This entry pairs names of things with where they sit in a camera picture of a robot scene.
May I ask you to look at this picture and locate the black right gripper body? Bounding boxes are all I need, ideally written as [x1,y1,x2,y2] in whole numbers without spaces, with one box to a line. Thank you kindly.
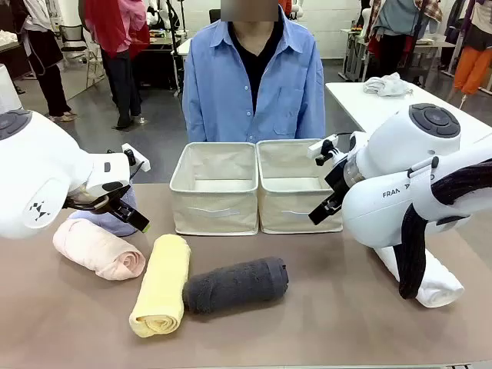
[324,159,349,203]

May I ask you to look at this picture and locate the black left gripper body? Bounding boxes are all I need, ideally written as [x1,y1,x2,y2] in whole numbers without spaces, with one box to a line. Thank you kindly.
[65,184,134,216]

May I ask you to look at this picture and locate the lavender towel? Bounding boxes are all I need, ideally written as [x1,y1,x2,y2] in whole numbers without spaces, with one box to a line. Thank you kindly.
[68,184,138,238]

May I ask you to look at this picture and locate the pink towel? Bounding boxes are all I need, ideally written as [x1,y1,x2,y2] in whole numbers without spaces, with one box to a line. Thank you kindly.
[52,218,147,281]

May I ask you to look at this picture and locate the yellow towel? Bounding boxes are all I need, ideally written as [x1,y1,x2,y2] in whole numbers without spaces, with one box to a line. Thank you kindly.
[128,234,192,338]

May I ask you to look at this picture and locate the dark grey towel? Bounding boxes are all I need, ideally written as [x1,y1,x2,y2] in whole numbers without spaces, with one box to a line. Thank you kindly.
[182,256,290,315]

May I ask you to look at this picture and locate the white folding chair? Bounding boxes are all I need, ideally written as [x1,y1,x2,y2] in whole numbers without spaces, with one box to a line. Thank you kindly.
[59,25,105,89]

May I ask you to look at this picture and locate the beige fabric storage bin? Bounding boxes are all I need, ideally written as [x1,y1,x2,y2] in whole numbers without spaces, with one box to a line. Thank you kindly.
[256,138,344,234]
[169,141,259,236]

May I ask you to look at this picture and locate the white table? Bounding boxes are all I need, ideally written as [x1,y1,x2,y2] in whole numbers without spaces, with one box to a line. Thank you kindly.
[324,81,492,145]

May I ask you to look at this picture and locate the crumpled white cloth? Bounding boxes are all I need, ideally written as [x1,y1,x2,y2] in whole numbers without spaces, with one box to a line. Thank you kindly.
[363,71,414,98]

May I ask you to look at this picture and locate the white rolled towel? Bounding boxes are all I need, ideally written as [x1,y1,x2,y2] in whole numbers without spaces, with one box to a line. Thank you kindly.
[374,245,466,308]

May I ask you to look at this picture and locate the white cylindrical air purifier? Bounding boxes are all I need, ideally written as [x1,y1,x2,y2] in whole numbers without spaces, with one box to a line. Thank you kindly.
[0,63,23,115]

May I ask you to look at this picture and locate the person in blue shirt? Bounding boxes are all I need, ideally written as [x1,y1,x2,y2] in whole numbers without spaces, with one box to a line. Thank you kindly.
[182,5,327,144]

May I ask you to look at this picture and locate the bystander in black dress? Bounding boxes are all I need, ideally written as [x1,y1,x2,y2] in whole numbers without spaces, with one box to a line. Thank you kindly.
[9,0,78,123]

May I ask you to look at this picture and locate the bystander in red top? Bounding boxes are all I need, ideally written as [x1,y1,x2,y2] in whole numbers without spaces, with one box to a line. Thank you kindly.
[83,0,151,131]

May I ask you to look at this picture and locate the hanging grey blue garment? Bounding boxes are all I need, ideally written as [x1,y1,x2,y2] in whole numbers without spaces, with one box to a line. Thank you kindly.
[371,0,443,42]

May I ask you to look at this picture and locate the mannequin with orange trousers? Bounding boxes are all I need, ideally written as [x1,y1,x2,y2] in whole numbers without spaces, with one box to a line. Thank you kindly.
[453,0,492,97]

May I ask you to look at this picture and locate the black office chair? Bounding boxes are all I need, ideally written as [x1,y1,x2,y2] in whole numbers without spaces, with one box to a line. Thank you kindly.
[209,8,231,28]

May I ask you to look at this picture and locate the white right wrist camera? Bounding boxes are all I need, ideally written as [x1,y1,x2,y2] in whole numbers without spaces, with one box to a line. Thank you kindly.
[307,134,341,167]

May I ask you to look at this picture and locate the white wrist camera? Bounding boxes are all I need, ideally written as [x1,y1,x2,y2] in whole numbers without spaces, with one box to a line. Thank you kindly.
[121,143,151,173]
[307,134,341,167]

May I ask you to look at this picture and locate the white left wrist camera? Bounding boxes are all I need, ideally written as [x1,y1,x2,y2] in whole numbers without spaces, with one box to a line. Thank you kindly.
[121,143,151,173]

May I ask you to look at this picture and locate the black sleeved cable bundle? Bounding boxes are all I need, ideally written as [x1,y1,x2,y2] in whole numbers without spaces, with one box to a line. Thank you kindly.
[397,159,492,301]

